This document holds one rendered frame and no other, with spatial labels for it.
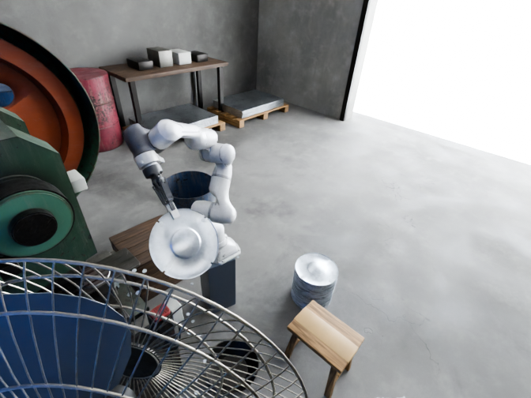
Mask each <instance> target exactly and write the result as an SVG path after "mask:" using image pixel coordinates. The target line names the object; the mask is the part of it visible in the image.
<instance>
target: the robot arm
mask: <svg viewBox="0 0 531 398"><path fill-rule="evenodd" d="M123 136H124V138H125V141H126V143H127V145H128V147H129V149H130V151H131V152H132V153H133V156H134V160H135V162H136V164H137V166H138V168H139V170H143V171H142V172H143V174H144V176H145V178H147V179H152V184H153V190H154V191H155V192H156V194H157V196H158V198H159V199H160V201H161V203H162V204H163V205H165V206H166V208H167V210H168V212H170V213H171V215H172V217H173V219H174V220H175V219H178V218H179V217H180V214H179V212H178V210H177V208H176V207H175V204H174V202H173V199H174V198H173V196H172V194H171V191H170V189H169V186H168V184H167V180H166V178H165V177H162V176H161V174H162V173H163V170H162V168H161V166H160V165H161V164H162V163H164V158H162V157H160V156H159V155H158V154H160V153H161V152H162V151H163V150H165V149H166V148H167V147H168V146H170V145H171V144H172V143H174V142H175V141H177V140H178V139H179V138H184V142H185V144H186V146H187V147H188V148H190V149H192V150H198V154H199V157H200V159H201V160H203V161H205V162H210V163H215V164H216V165H215V167H214V169H213V174H212V176H211V180H210V184H209V192H210V193H211V194H212V195H213V196H214V197H215V198H216V199H217V201H216V202H211V201H195V202H194V203H193V204H192V206H191V209H193V210H196V211H198V212H200V213H202V214H204V216H205V217H204V218H206V217H207V218H208V219H209V220H210V221H211V222H212V223H213V225H214V227H215V228H216V230H217V234H218V239H219V249H218V253H217V257H216V259H215V261H214V262H213V263H216V264H219V265H222V264H224V263H226V262H227V261H230V260H231V259H233V258H234V257H237V256H239V255H240V254H241V249H240V248H239V246H238V244H237V243H236V242H235V241H234V240H233V239H232V238H230V237H228V236H227V235H226V234H225V233H224V226H223V224H231V223H233V222H234V220H235V218H236V211H235V209H234V207H233V206H232V204H231V202H230V201H229V196H228V192H229V187H230V183H231V178H232V162H233V160H234V158H235V149H234V148H233V146H231V145H229V144H220V143H217V140H218V139H217V133H216V132H215V131H214V130H212V129H207V128H201V127H198V126H196V125H190V124H185V123H179V122H174V121H172V120H169V119H162V120H160V121H159V122H158V123H157V124H156V125H155V126H154V127H153V128H152V129H151V130H148V129H146V128H144V127H142V126H141V125H140V124H139V123H136V124H133V125H130V126H129V127H127V128H126V129H125V130H124V132H123Z"/></svg>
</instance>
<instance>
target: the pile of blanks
mask: <svg viewBox="0 0 531 398"><path fill-rule="evenodd" d="M336 283H337V279H336V280H335V281H334V282H333V283H331V284H330V285H327V286H322V287H319V286H314V285H311V284H308V283H306V282H305V281H303V280H302V278H300V277H299V276H298V274H297V272H296V265H295V271H294V276H293V281H292V291H291V294H292V299H293V301H294V303H295V304H296V305H297V306H300V308H301V309H303V308H304V307H306V306H307V305H308V304H309V303H310V302H311V301H312V300H314V301H315V302H317V304H319V305H320V306H322V307H323V308H327V306H328V305H329V304H330V302H331V298H332V296H333V291H334V288H335V285H336Z"/></svg>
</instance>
